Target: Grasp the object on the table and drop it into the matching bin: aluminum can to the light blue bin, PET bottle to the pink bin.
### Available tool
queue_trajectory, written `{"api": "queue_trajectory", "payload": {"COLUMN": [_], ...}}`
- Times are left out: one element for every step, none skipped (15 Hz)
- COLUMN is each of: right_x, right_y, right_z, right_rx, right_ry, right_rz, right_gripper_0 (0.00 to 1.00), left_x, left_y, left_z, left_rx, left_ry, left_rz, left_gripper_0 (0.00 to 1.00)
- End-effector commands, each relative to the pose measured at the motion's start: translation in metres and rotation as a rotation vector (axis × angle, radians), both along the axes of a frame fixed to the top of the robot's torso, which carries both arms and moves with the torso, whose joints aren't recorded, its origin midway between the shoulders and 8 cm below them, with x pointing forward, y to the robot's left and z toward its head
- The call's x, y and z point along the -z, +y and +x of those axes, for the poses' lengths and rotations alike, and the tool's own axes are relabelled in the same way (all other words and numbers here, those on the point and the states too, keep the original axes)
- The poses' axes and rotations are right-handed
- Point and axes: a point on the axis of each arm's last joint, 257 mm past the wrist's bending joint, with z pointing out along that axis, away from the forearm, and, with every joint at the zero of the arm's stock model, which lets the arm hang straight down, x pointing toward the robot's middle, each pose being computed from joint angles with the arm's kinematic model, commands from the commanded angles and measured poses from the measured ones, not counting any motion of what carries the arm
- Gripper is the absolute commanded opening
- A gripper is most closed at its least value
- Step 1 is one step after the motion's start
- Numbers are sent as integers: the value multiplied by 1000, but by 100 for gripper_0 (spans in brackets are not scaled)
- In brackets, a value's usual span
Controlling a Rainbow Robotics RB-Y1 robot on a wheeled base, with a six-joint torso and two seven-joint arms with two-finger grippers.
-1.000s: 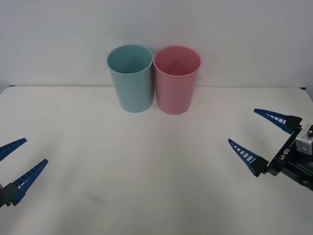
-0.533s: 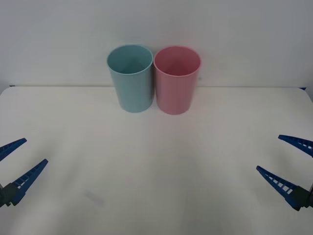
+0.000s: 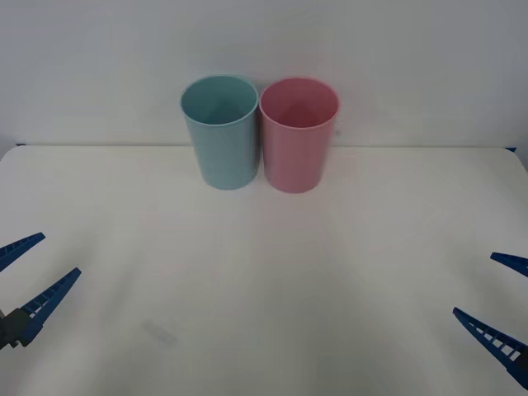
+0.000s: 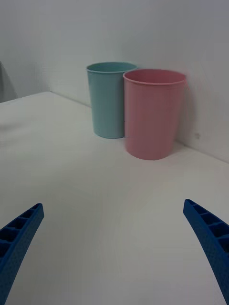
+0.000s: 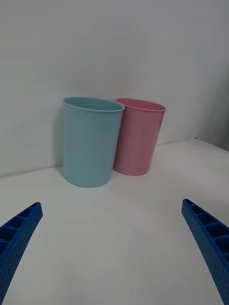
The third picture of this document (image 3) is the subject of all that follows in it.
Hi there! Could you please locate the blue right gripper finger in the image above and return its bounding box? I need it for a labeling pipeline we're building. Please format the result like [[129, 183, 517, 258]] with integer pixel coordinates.
[[452, 306, 528, 391], [489, 252, 528, 278]]

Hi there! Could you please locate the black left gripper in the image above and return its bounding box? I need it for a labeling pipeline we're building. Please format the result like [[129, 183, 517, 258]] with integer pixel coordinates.
[[0, 232, 83, 351]]

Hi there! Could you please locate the pale blue plastic bin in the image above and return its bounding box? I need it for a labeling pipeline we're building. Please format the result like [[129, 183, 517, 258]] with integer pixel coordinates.
[[179, 73, 260, 191]]

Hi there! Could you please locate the pink plastic bin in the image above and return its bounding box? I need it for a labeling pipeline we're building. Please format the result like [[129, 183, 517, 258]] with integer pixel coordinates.
[[258, 77, 340, 195]]

